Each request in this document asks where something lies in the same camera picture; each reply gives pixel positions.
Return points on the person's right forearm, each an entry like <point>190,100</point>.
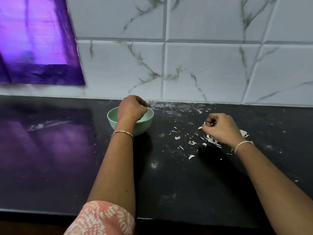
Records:
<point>281,186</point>

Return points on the purple cloth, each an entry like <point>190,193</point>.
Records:
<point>39,39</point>

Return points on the person's left forearm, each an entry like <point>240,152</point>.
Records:
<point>115,166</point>

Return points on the person's right hand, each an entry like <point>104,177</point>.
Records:
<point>222,129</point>

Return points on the pile of white garlic peels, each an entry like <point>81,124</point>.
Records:
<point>215,139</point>

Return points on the mint green bowl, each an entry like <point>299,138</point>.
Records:
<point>143,125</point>

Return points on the small fallen garlic piece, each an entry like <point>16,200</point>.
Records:
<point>191,156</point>

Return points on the person's left hand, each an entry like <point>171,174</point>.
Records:
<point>131,109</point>

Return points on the pink patterned left sleeve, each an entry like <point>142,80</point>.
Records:
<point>100,218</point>

